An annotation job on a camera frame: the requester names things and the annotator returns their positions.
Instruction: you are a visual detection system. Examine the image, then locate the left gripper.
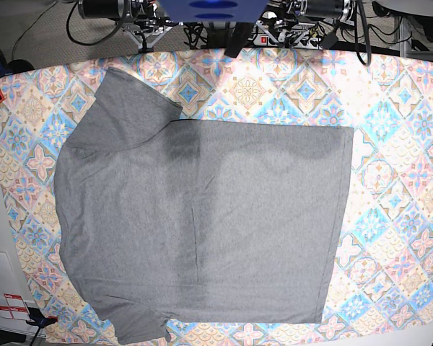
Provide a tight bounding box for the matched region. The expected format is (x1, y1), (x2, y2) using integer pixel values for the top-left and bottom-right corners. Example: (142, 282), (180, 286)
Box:
(255, 17), (321, 49)

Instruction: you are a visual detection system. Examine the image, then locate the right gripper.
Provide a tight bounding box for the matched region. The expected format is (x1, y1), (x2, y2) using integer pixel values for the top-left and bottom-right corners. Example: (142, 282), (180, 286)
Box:
(121, 19), (183, 53)

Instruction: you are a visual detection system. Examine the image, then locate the grey T-shirt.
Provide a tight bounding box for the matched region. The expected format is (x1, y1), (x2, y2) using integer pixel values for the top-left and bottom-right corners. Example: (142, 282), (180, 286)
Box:
(53, 68), (354, 344)

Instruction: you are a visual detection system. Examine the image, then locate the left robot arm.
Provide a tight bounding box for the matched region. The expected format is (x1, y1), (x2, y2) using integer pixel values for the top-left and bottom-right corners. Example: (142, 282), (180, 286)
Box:
(250, 0), (357, 50)

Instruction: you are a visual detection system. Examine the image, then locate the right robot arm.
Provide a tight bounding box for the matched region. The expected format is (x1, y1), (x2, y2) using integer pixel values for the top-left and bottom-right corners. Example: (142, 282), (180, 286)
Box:
(74, 0), (178, 53)

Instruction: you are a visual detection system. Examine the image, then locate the white power strip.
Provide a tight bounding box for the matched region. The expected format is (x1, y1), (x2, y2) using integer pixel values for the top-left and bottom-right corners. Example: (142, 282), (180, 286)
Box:
(248, 31), (323, 50)

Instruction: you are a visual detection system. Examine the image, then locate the patterned tile tablecloth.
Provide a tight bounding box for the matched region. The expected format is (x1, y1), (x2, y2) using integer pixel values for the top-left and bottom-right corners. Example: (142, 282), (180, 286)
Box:
(0, 48), (433, 345)

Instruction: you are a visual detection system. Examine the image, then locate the white box with red labels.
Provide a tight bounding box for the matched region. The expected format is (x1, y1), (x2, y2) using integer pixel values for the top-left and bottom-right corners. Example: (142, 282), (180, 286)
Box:
(0, 252), (38, 338)

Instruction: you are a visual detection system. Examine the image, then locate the blue clamp bottom left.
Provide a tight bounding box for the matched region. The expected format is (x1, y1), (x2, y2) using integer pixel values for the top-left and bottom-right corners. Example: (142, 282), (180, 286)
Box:
(25, 313), (58, 329)

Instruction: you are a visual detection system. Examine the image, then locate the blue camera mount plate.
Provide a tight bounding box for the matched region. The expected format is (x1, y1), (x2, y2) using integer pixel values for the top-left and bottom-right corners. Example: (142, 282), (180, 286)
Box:
(159, 0), (268, 23)

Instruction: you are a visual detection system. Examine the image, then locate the black centre post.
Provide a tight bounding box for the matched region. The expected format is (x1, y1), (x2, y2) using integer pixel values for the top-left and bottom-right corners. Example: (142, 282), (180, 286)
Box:
(224, 22), (254, 58)

